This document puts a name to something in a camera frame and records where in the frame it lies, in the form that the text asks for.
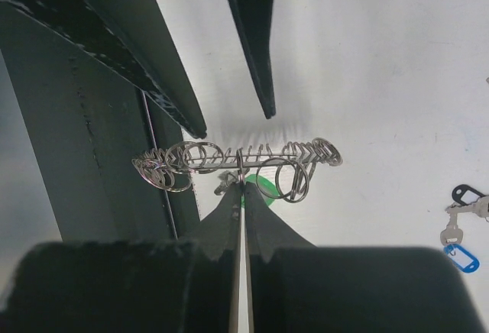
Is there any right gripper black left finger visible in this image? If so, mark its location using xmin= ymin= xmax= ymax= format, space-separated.
xmin=1 ymin=185 xmax=242 ymax=332

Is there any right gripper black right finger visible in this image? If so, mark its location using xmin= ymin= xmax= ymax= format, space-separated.
xmin=244 ymin=183 xmax=484 ymax=332

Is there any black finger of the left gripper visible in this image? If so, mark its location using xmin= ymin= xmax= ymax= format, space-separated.
xmin=2 ymin=0 xmax=207 ymax=138
xmin=228 ymin=0 xmax=276 ymax=119

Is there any key with green tag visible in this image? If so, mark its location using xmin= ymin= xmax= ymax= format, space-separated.
xmin=214 ymin=171 xmax=279 ymax=205

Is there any metal key ring disc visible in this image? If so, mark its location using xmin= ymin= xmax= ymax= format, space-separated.
xmin=131 ymin=137 xmax=343 ymax=203

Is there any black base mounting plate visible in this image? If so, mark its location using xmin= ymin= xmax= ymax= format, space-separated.
xmin=1 ymin=4 xmax=199 ymax=241

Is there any key with blue white tag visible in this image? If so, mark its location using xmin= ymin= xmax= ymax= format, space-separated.
xmin=440 ymin=203 xmax=480 ymax=274

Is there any key with black tag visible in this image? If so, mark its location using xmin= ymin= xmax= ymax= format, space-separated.
xmin=445 ymin=184 xmax=488 ymax=220

